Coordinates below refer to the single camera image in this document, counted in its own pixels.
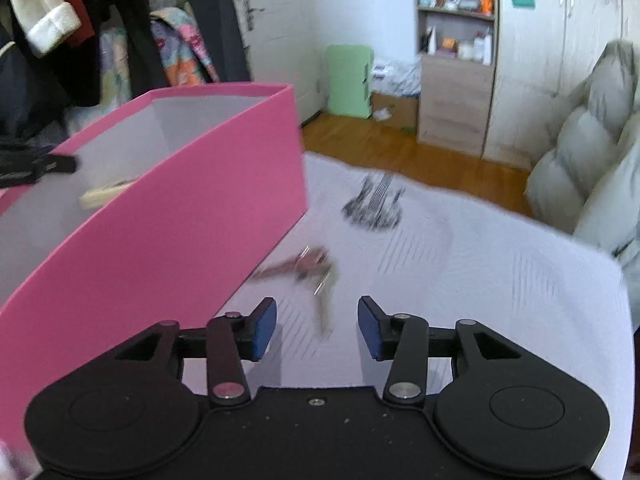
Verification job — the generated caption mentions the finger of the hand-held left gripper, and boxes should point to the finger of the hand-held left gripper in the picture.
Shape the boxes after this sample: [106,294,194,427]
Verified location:
[0,142,79,189]

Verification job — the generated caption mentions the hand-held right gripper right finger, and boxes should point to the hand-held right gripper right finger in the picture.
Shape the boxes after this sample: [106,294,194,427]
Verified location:
[357,296,523,401]

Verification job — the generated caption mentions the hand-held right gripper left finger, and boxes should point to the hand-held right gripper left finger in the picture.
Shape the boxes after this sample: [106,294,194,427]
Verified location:
[115,297,277,408]

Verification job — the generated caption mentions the cream item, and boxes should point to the cream item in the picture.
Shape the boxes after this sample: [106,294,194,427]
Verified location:
[79,175,144,211]

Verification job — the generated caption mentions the bunch of keys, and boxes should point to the bunch of keys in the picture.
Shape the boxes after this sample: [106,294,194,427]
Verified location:
[250,245,344,336]

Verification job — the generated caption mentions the pink cardboard box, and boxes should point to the pink cardboard box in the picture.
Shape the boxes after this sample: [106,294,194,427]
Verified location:
[0,83,309,461]

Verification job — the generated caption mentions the black hanging coat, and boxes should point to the black hanging coat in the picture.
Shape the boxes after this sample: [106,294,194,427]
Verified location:
[0,10,104,152]

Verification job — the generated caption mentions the white fleece cuff garment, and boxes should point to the white fleece cuff garment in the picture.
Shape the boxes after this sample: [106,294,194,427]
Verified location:
[0,0,82,58]

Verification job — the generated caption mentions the red hanging garment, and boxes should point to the red hanging garment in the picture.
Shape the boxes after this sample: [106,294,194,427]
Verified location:
[47,0,98,50]

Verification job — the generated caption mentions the black hanging garment with sleeve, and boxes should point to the black hanging garment with sleeve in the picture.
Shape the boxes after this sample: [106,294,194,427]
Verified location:
[95,0,169,97]

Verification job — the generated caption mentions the floral quilt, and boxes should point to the floral quilt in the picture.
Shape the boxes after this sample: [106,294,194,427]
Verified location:
[99,7,221,107]

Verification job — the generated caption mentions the brown cardboard box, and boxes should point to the brown cardboard box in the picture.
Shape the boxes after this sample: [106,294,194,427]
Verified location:
[370,91,420,134]

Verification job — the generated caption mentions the dark grey hanging garment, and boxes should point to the dark grey hanging garment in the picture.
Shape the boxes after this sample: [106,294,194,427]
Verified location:
[170,0,252,84]

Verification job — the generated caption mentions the wooden shelf cabinet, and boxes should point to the wooden shelf cabinet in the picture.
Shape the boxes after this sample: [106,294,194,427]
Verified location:
[414,0,499,157]

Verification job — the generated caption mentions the green folding table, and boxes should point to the green folding table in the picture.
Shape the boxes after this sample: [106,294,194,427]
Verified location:
[325,44,376,120]

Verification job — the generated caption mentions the grey-green puffer jacket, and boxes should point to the grey-green puffer jacket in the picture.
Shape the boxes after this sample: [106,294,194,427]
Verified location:
[522,40,640,261]

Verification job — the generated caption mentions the white door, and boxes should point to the white door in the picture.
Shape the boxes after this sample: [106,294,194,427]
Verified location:
[222,0,321,127]

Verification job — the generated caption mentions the light wooden wardrobe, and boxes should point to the light wooden wardrobe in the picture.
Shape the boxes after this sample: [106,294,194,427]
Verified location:
[482,0,640,171]

